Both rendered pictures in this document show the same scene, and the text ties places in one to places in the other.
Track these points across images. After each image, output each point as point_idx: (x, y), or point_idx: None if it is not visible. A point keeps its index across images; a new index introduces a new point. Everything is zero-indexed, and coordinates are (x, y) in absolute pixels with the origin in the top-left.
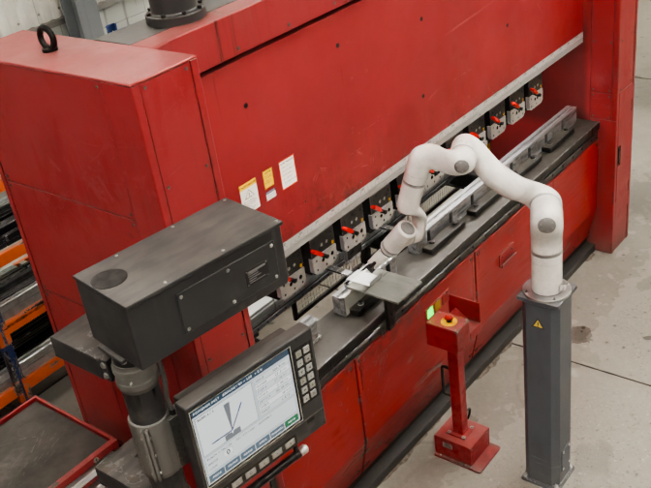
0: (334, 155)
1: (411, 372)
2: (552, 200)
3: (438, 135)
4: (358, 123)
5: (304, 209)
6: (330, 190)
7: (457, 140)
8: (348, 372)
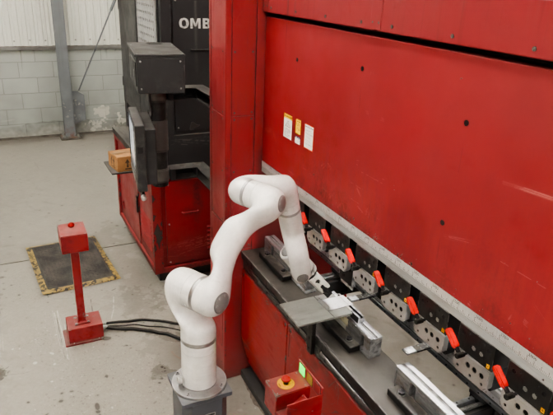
0: (339, 165)
1: None
2: (186, 277)
3: (451, 297)
4: (364, 163)
5: (312, 179)
6: (330, 191)
7: (264, 183)
8: (283, 323)
